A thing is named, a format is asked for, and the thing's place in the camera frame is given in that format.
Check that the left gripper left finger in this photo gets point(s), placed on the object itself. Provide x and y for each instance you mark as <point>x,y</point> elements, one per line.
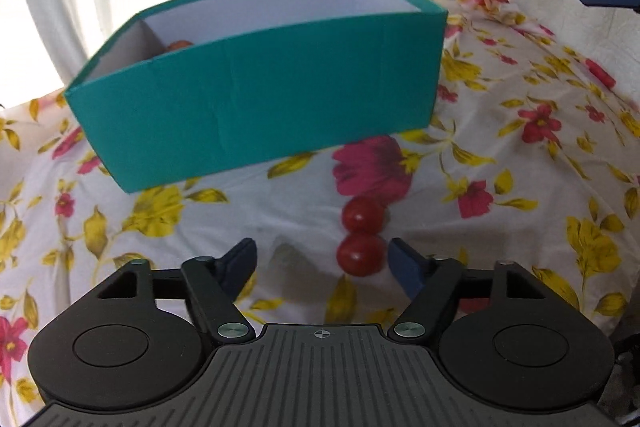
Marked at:
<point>213,285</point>

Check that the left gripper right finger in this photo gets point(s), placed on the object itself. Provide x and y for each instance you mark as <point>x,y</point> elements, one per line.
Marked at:
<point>431,284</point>

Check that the red cherry tomato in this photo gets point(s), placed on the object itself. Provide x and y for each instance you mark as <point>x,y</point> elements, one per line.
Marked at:
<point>363,214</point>
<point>361,255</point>

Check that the red apple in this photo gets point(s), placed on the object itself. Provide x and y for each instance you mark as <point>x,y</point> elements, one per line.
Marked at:
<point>178,45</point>

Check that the floral bed sheet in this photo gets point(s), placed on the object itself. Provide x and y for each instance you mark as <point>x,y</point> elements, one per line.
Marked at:
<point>532,155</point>

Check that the teal cardboard box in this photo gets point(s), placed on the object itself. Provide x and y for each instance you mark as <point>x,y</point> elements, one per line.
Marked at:
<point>264,79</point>

